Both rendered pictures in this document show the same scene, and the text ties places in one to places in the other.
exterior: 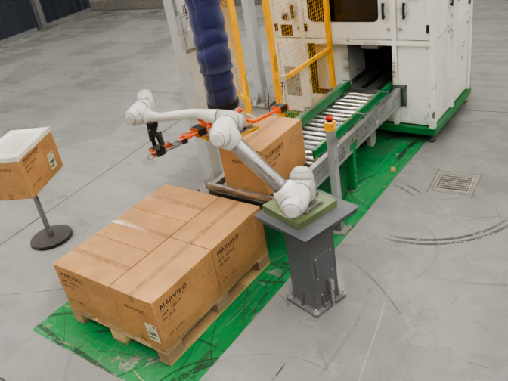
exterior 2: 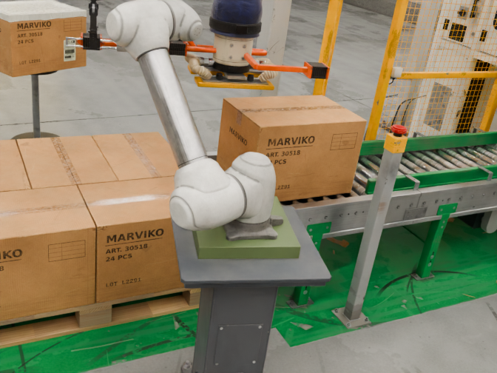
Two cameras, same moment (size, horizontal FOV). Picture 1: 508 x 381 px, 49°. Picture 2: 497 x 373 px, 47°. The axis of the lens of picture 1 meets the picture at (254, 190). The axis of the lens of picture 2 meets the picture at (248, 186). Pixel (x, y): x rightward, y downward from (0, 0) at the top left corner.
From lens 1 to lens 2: 1.92 m
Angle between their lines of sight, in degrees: 18
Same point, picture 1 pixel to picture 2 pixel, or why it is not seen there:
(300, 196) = (209, 195)
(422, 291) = not seen: outside the picture
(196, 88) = (271, 35)
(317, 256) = (228, 326)
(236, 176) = (228, 156)
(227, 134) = (132, 21)
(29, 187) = (13, 61)
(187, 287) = (24, 259)
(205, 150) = not seen: hidden behind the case
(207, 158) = not seen: hidden behind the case
